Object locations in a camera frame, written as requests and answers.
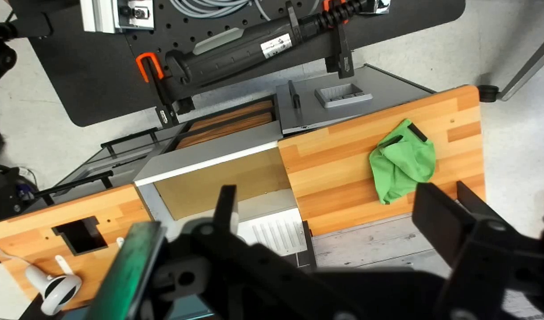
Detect black metal table leg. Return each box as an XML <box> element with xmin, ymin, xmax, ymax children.
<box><xmin>476</xmin><ymin>25</ymin><xmax>544</xmax><ymax>103</ymax></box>

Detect black box with cables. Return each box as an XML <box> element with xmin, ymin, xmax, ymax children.
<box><xmin>0</xmin><ymin>163</ymin><xmax>38</xmax><ymax>225</ymax></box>

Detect silver aluminium extrusion bracket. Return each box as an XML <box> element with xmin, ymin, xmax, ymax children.
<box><xmin>77</xmin><ymin>0</ymin><xmax>156</xmax><ymax>35</ymax></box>

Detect green microfibre cloth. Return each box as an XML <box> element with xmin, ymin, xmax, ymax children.
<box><xmin>365</xmin><ymin>117</ymin><xmax>437</xmax><ymax>206</ymax></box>

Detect grey open drawer unit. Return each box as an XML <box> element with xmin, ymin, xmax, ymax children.
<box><xmin>45</xmin><ymin>94</ymin><xmax>312</xmax><ymax>238</ymax></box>

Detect orange handled clamp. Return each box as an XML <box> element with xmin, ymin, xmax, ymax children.
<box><xmin>133</xmin><ymin>49</ymin><xmax>179</xmax><ymax>128</ymax></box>

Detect white VR controller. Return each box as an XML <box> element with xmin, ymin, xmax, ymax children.
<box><xmin>22</xmin><ymin>254</ymin><xmax>83</xmax><ymax>316</ymax></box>

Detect black cylindrical clamp bar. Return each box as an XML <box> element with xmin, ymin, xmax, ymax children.
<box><xmin>163</xmin><ymin>0</ymin><xmax>392</xmax><ymax>103</ymax></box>

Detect black perforated mounting board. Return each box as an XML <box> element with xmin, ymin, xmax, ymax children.
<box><xmin>6</xmin><ymin>0</ymin><xmax>467</xmax><ymax>128</ymax></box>

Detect grey coiled cable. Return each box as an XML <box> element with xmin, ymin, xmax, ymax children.
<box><xmin>166</xmin><ymin>0</ymin><xmax>271</xmax><ymax>23</ymax></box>

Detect grey cabinet with recessed tray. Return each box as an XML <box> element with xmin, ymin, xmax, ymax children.
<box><xmin>273</xmin><ymin>62</ymin><xmax>435</xmax><ymax>137</ymax></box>

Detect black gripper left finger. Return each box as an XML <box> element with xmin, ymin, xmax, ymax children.
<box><xmin>83</xmin><ymin>183</ymin><xmax>237</xmax><ymax>320</ymax></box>

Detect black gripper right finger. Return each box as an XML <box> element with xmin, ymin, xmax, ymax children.
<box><xmin>410</xmin><ymin>179</ymin><xmax>504</xmax><ymax>270</ymax></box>

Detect white ribbed panel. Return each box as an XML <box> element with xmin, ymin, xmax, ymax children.
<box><xmin>234</xmin><ymin>206</ymin><xmax>310</xmax><ymax>257</ymax></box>

